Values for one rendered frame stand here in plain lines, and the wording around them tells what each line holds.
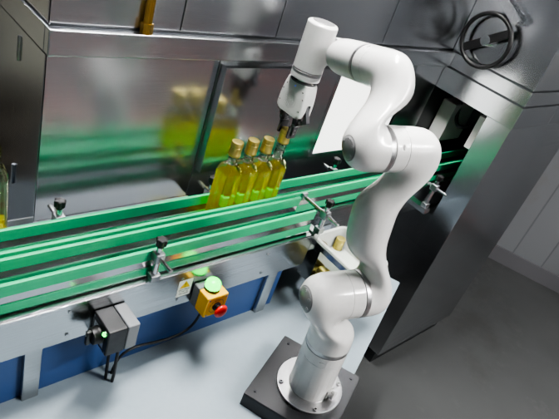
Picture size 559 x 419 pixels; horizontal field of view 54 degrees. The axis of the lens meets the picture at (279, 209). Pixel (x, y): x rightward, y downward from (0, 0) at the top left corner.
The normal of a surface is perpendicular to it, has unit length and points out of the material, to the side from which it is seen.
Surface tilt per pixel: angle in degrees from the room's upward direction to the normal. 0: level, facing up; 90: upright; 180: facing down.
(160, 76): 90
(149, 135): 90
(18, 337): 90
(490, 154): 90
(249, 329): 0
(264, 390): 4
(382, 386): 0
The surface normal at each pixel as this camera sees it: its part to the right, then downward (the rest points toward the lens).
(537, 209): -0.43, 0.38
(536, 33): -0.73, 0.16
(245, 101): 0.62, 0.58
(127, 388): 0.29, -0.80
